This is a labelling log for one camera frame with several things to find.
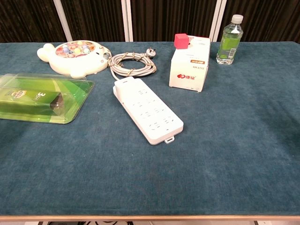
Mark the white power strip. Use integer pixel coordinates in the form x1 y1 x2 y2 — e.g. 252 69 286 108
112 78 184 146

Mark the white USB charger block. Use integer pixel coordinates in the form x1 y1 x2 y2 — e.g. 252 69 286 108
114 77 141 104

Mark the white cardboard carton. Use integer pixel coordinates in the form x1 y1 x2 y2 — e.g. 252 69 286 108
168 35 211 93

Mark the teal table cloth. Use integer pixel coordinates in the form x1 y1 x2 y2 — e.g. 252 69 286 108
0 41 300 216

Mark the red cube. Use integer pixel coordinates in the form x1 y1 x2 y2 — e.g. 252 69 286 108
173 33 190 50

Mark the cream fish-shaped fishing toy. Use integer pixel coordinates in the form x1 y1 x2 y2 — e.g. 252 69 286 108
37 40 112 79

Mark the dark white-framed partition screen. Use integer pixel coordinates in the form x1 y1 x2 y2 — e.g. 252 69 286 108
0 0 300 44

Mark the clear bottle with green label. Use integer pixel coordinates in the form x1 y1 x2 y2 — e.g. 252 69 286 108
216 14 244 66

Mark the green blister pack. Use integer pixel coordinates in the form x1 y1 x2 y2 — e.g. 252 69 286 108
0 72 95 125

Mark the grey coiled power cable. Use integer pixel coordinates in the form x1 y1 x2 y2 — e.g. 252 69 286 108
108 47 157 80

